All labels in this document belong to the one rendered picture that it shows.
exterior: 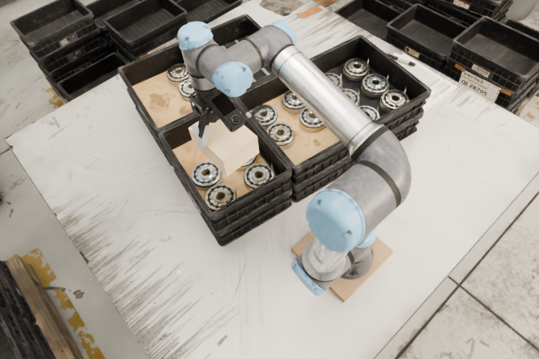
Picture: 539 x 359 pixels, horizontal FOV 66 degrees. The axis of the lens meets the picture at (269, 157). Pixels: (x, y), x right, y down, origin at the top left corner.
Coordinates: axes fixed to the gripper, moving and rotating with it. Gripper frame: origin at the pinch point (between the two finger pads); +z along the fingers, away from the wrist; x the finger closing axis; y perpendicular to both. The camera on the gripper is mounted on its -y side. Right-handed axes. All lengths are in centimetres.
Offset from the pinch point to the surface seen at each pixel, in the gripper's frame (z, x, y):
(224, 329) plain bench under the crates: 41, 30, -29
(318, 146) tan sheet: 27.5, -32.7, -6.9
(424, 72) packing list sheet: 40, -103, -4
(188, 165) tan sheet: 27.3, 5.9, 18.9
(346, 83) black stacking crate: 28, -63, 7
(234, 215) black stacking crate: 25.3, 7.2, -8.7
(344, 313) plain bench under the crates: 41, 0, -50
